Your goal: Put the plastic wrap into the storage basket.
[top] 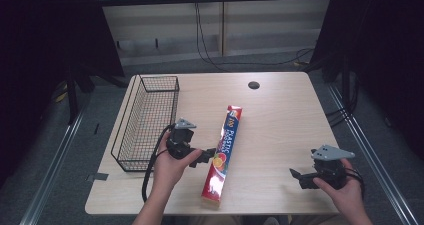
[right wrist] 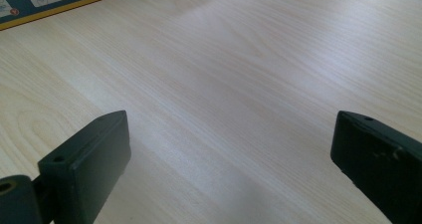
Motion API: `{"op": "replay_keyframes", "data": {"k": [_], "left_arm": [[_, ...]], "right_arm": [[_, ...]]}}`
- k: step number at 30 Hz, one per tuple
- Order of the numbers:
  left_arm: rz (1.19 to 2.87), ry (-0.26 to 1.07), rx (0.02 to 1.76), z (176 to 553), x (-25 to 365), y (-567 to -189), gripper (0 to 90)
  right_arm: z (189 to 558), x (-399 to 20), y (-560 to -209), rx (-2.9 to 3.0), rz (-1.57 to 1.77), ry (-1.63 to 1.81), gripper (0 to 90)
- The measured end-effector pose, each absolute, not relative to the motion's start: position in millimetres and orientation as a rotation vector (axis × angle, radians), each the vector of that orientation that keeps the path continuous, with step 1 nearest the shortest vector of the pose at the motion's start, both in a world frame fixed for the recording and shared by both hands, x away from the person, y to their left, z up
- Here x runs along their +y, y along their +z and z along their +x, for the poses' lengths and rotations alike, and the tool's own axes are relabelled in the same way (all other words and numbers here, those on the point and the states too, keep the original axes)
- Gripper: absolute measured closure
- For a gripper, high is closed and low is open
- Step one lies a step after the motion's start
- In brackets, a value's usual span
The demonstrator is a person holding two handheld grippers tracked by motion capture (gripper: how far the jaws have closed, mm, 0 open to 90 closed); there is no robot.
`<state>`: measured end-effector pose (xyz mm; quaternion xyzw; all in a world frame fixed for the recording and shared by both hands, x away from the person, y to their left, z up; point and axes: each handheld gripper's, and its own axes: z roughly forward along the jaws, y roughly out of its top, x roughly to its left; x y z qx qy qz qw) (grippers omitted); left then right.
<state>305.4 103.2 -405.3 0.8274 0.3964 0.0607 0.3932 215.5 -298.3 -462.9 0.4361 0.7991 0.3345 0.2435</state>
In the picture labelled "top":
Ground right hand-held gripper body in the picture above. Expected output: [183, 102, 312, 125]
[310, 144, 356, 191]

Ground black floor cables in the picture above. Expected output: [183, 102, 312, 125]
[325, 81, 361, 129]

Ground black curtain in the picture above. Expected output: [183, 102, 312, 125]
[308, 0, 424, 163]
[0, 0, 126, 189]

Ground hand-held gripper black cable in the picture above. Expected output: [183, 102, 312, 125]
[344, 166, 366, 197]
[141, 124, 176, 203]

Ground left hand-held gripper black cable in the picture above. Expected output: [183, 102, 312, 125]
[141, 124, 176, 203]

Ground black wire basket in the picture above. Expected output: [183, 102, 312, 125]
[110, 74, 181, 173]

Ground right hand-held gripper black cable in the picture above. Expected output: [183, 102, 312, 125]
[344, 166, 366, 197]

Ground black hanging cable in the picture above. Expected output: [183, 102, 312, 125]
[194, 1, 316, 73]

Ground person's right hand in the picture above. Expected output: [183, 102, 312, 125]
[312, 158, 367, 217]

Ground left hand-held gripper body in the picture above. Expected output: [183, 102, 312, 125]
[165, 118, 201, 161]

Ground metal floor rail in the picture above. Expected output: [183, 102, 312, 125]
[327, 84, 420, 225]
[19, 109, 86, 225]

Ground long plastic wrap box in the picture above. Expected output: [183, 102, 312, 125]
[200, 104, 244, 210]

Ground black metal stand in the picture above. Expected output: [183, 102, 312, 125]
[65, 69, 81, 126]

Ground person's left hand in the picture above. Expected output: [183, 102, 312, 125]
[151, 141, 204, 195]

